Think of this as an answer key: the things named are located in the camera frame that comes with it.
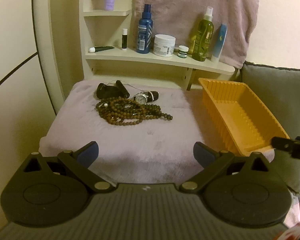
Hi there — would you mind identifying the orange plastic tray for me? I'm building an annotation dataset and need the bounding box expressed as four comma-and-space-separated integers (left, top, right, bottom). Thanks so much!
199, 78, 289, 157

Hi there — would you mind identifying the grey cushion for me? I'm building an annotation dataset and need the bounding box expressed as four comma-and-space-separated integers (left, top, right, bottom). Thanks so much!
241, 61, 300, 194

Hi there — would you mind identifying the lilac fleece mat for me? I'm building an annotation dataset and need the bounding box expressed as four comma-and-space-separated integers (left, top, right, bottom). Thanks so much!
39, 80, 225, 184

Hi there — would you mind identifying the blue white tube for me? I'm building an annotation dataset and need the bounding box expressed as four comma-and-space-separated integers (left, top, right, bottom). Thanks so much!
211, 24, 228, 63

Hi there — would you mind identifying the green olive spray bottle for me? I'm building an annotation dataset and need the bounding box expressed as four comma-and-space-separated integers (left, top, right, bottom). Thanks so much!
191, 7, 214, 62

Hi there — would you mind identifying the small green-label jar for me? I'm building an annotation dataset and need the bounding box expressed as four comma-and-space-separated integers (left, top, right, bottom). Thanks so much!
177, 45, 189, 59

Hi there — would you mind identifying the cream wooden shelf unit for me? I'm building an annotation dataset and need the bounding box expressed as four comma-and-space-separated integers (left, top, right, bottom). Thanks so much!
32, 0, 236, 112

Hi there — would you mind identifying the white cream jar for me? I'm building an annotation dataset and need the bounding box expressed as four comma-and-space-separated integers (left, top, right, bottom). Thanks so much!
153, 34, 175, 57

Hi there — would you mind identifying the black white lip balm stick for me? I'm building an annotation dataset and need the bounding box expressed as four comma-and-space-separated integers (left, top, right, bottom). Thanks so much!
121, 28, 128, 50

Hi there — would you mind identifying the blue spray bottle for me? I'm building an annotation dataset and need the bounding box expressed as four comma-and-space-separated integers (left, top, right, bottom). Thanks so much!
136, 4, 153, 54

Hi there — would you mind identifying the brown bead necklace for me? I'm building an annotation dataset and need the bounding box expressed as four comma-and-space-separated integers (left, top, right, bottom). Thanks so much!
95, 96, 173, 127

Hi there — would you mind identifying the black rolled strap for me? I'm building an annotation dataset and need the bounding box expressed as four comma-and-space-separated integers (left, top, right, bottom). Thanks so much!
96, 80, 131, 100

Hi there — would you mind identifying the silver wristwatch black strap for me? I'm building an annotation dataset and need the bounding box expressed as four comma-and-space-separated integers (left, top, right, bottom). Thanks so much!
133, 90, 160, 105

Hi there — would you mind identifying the lilac fleece blanket on wall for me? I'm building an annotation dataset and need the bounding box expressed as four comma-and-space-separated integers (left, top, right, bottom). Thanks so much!
132, 0, 259, 68

